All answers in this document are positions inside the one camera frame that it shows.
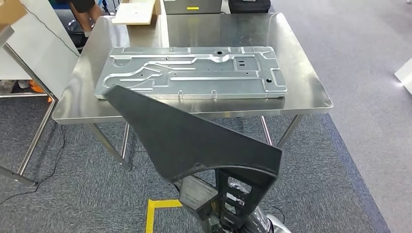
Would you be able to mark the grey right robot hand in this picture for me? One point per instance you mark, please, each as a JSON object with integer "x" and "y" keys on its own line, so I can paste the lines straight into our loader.
{"x": 262, "y": 222}

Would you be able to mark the black plastic plate frame part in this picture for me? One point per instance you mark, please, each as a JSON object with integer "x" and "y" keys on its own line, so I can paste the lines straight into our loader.
{"x": 193, "y": 138}

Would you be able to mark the stainless steel workbench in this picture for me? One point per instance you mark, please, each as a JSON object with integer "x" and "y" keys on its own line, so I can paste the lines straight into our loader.
{"x": 289, "y": 48}

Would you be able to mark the yellow floor tape square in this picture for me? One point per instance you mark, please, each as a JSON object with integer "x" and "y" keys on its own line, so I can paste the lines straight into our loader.
{"x": 149, "y": 218}

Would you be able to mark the embossed metal plate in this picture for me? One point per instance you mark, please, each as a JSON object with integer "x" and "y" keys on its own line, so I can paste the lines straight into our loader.
{"x": 193, "y": 69}

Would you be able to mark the white board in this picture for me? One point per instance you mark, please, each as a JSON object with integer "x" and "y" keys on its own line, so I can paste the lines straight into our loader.
{"x": 406, "y": 75}

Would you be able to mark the black bag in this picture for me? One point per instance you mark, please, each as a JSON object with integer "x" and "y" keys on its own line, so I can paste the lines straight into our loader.
{"x": 248, "y": 6}

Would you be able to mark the grey metal case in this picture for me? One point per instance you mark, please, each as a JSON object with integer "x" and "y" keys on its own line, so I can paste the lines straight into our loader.
{"x": 206, "y": 6}

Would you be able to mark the steel side table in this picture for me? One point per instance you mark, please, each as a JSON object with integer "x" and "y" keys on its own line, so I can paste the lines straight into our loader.
{"x": 39, "y": 135}

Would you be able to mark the shallow wooden box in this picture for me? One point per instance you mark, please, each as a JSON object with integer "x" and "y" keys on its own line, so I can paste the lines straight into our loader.
{"x": 135, "y": 13}

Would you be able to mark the orange object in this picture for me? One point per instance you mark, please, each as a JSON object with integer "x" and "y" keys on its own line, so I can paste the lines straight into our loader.
{"x": 37, "y": 86}

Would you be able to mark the black round bin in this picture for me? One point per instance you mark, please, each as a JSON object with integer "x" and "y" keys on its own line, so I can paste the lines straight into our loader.
{"x": 75, "y": 35}

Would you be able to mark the white panel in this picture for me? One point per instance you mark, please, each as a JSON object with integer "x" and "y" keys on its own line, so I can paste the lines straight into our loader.
{"x": 38, "y": 58}

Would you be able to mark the person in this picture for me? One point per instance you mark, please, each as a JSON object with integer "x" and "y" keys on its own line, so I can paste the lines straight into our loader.
{"x": 82, "y": 4}

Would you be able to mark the brown cardboard box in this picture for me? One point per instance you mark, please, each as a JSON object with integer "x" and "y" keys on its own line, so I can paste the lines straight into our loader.
{"x": 11, "y": 9}

